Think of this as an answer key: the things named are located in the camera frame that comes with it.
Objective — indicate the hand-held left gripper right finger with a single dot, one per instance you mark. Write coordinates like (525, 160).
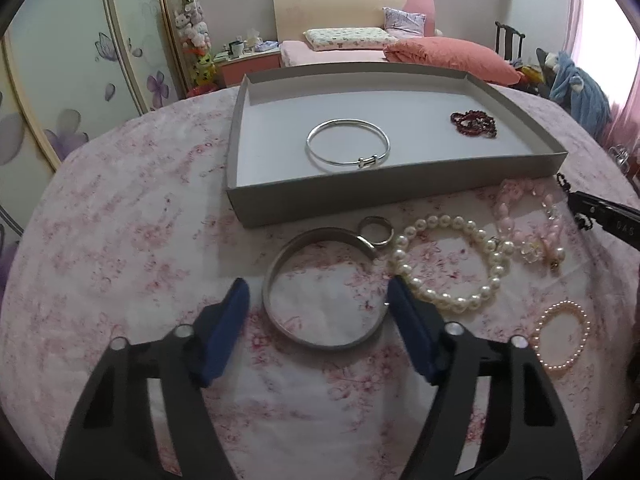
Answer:
(410, 330)

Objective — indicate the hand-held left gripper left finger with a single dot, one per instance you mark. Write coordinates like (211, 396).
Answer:
(225, 330)

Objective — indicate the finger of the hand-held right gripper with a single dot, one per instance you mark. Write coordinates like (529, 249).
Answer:
(610, 217)

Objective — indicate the wide silver bangle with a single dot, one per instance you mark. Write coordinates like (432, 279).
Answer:
(325, 235)

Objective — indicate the grey cardboard tray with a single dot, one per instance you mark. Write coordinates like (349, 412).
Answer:
(280, 160)

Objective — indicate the blue clothing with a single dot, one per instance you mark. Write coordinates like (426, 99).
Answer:
(582, 92)

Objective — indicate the pink floral tablecloth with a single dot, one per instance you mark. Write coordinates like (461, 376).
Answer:
(150, 210)

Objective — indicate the pile of colourful clothes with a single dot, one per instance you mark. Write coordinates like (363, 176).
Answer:
(530, 74)

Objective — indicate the thin silver bangle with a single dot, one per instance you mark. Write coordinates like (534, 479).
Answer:
(366, 162)

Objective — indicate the pink curtain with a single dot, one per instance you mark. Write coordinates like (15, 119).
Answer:
(605, 20)

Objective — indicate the dark wooden chair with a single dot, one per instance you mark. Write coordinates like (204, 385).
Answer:
(507, 40)

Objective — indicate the orange pillow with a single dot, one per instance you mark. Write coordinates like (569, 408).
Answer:
(450, 57)

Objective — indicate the pink nightstand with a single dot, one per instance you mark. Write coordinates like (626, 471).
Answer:
(250, 67)

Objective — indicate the purple pillow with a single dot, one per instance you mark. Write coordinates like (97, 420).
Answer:
(405, 22)

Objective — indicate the pink bed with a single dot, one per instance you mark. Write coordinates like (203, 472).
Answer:
(300, 55)

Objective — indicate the white floral pillow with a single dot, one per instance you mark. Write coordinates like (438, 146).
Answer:
(345, 37)

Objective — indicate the clear tube of plush toys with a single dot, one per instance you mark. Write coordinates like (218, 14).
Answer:
(192, 30)

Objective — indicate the floral sliding wardrobe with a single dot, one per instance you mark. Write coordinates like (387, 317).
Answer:
(75, 60)

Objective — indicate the cream and pink headboard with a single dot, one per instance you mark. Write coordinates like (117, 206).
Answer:
(340, 5)

